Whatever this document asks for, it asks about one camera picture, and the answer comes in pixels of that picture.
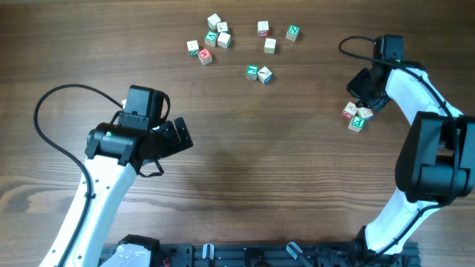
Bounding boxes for blue sided wooden block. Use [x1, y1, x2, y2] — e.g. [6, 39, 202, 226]
[357, 107, 373, 120]

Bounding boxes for ice cream picture block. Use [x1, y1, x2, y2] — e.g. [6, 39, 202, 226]
[341, 102, 358, 119]

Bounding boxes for green letter F block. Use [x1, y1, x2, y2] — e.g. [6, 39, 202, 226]
[348, 116, 365, 132]

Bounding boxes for hammer picture wooden block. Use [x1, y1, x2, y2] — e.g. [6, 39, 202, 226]
[258, 67, 273, 84]

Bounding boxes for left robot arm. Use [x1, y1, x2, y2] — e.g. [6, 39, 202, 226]
[33, 85, 193, 266]

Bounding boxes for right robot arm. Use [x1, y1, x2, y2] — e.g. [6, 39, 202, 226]
[315, 35, 474, 266]

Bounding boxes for green sided left block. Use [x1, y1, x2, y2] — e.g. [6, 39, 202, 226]
[186, 40, 200, 56]

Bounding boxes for red letter M block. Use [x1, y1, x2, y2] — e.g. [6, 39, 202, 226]
[198, 48, 212, 65]

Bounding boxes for green letter A block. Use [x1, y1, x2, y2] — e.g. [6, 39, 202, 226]
[204, 30, 218, 47]

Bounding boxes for green letter J block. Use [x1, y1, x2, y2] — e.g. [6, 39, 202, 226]
[246, 65, 258, 80]

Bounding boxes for green letter N block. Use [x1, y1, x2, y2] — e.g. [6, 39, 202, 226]
[286, 24, 301, 42]

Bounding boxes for plain top wooden block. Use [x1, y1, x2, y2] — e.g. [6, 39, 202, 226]
[217, 32, 232, 48]

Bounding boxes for teal sided wooden block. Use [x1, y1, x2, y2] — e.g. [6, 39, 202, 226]
[207, 13, 221, 30]

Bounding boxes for small picture wooden block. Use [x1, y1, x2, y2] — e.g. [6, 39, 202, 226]
[217, 22, 229, 33]

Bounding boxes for yellow sided wooden block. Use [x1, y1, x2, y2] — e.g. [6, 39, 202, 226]
[264, 38, 277, 53]

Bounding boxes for red sided top block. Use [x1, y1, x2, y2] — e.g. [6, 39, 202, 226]
[258, 21, 269, 36]

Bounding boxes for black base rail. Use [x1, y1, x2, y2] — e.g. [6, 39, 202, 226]
[98, 243, 422, 267]

